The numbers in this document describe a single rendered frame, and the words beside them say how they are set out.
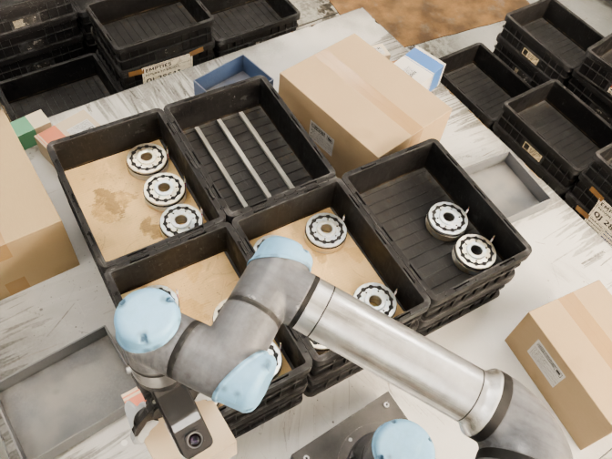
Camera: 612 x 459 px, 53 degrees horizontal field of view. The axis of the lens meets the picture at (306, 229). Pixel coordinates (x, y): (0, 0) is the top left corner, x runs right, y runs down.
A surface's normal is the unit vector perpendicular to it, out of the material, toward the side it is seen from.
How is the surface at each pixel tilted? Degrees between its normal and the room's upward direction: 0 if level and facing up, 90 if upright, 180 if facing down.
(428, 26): 0
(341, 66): 0
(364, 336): 30
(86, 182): 0
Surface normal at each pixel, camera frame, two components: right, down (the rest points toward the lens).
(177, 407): 0.37, -0.16
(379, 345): 0.04, -0.07
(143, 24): 0.09, -0.56
